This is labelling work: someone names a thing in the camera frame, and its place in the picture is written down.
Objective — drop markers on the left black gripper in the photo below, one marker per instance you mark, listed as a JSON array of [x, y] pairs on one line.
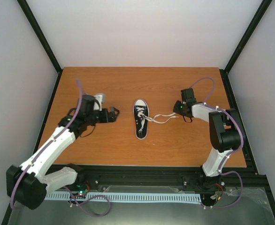
[[113, 118]]

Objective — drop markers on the black white canvas sneaker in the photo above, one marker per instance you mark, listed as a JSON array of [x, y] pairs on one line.
[[143, 134]]

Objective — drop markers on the white shoelace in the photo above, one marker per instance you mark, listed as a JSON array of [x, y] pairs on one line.
[[156, 118]]

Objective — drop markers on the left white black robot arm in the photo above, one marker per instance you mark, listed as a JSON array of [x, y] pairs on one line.
[[48, 152]]

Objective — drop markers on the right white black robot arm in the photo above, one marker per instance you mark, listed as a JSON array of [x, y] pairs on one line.
[[225, 133]]

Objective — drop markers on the small electronics board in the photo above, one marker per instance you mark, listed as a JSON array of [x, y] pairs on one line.
[[82, 192]]

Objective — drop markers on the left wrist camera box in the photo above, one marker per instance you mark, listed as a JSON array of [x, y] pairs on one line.
[[100, 97]]

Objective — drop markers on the black aluminium frame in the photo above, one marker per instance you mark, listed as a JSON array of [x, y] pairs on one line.
[[146, 176]]

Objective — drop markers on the light blue slotted cable duct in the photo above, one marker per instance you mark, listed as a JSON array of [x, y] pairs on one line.
[[128, 197]]

